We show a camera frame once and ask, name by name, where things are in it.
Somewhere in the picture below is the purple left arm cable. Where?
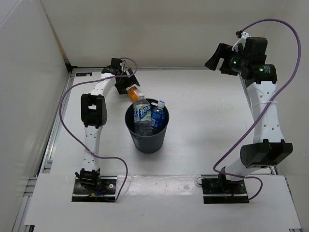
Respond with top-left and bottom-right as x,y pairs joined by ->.
59,57 -> 139,203

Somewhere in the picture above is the blue label plastic bottle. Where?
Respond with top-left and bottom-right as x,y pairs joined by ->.
151,100 -> 165,129

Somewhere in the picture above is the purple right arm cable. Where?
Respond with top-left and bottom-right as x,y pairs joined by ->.
213,18 -> 302,201

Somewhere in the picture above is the orange plastic bottle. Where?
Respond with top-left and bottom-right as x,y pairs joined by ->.
127,86 -> 140,102

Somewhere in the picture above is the dark grey plastic bin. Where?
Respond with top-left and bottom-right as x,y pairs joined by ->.
124,97 -> 170,154

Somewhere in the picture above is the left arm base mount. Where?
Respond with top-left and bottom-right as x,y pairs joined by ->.
71,176 -> 117,203

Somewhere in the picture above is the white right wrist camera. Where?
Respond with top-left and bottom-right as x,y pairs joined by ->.
232,30 -> 251,52

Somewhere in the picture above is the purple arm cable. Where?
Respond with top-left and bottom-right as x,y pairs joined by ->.
59,57 -> 139,203
213,18 -> 302,201

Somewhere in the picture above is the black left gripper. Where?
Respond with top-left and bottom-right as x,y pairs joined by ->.
115,69 -> 140,95

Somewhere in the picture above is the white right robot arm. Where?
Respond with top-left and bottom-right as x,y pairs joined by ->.
205,37 -> 293,193

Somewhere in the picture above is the aluminium frame rail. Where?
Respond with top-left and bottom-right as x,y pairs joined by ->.
14,59 -> 74,228

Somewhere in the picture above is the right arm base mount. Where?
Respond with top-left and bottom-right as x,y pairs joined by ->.
196,174 -> 249,204

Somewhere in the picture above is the clear green label bottle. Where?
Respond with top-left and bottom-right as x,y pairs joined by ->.
133,93 -> 152,136

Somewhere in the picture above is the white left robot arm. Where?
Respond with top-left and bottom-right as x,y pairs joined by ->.
76,58 -> 137,193

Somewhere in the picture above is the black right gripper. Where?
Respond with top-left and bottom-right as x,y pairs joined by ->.
205,43 -> 249,76

